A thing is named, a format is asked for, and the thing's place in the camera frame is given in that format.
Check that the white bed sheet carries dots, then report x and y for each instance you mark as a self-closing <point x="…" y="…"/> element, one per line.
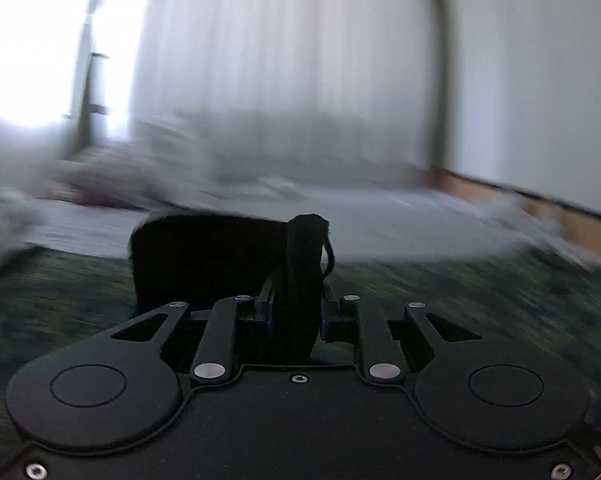
<point x="405" y="220"/>

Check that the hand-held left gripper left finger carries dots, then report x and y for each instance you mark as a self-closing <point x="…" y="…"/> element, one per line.
<point x="263" y="310"/>

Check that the floral pillow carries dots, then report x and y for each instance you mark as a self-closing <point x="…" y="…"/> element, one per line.
<point x="95" y="185"/>

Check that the crumpled white cloth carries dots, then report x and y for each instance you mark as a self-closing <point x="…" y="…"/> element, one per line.
<point x="545" y="230"/>

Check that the white sheer curtain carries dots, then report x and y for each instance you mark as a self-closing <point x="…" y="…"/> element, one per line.
<point x="280" y="50"/>

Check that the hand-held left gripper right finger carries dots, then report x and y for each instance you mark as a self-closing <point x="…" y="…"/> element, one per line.
<point x="330" y="322"/>

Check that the teal patterned blanket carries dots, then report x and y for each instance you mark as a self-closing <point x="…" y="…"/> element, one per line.
<point x="480" y="300"/>

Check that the green curtain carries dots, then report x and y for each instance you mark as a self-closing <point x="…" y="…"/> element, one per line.
<point x="440" y="60"/>

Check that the black pants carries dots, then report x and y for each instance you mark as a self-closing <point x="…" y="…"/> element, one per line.
<point x="205" y="260"/>

